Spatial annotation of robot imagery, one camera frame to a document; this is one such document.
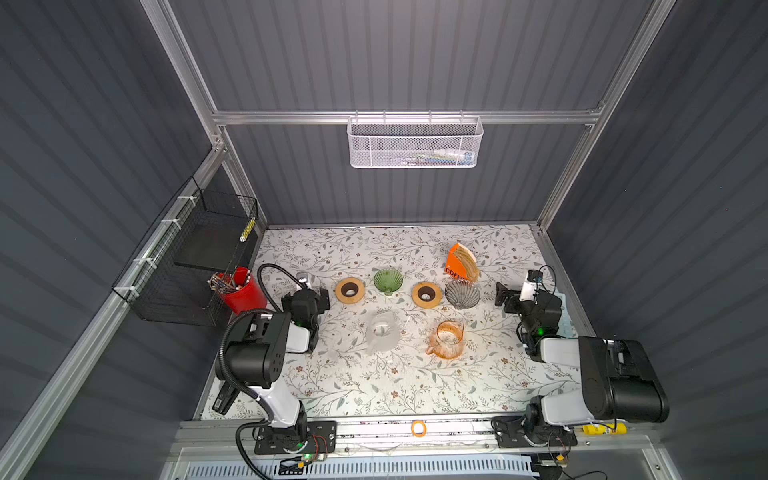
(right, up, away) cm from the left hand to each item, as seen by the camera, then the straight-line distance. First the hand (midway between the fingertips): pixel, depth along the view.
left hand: (303, 291), depth 96 cm
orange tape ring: (+36, -33, -22) cm, 53 cm away
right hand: (+68, +2, -5) cm, 68 cm away
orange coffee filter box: (+50, +9, +1) cm, 50 cm away
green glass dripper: (+28, +4, +1) cm, 28 cm away
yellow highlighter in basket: (-11, +19, -14) cm, 26 cm away
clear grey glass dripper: (+52, -1, 0) cm, 52 cm away
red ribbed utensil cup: (-15, +1, -11) cm, 18 cm away
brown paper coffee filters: (+55, +9, +3) cm, 56 cm away
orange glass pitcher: (+46, -14, -7) cm, 48 cm away
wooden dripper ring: (+40, -2, +4) cm, 41 cm away
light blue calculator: (+83, -10, -5) cm, 84 cm away
